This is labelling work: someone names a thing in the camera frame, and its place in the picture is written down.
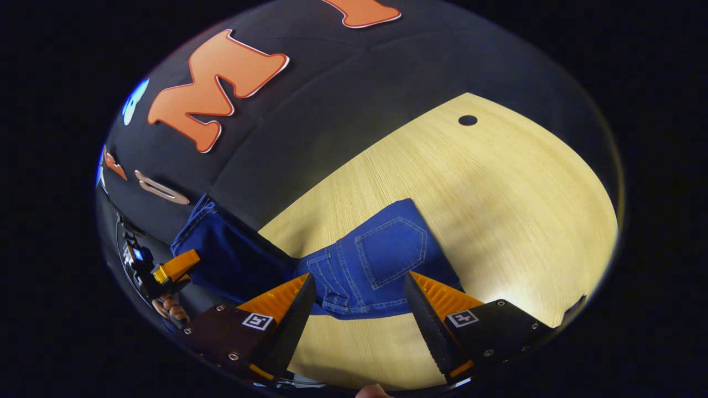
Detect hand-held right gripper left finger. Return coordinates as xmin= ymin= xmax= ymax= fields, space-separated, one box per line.
xmin=183 ymin=272 xmax=317 ymax=383

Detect black backdrop cloth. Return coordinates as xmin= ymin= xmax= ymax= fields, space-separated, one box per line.
xmin=94 ymin=0 xmax=626 ymax=332

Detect blue jeans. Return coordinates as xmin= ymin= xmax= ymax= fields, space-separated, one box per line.
xmin=170 ymin=193 xmax=464 ymax=321

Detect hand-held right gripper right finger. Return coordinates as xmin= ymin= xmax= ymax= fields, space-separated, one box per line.
xmin=404 ymin=270 xmax=557 ymax=385

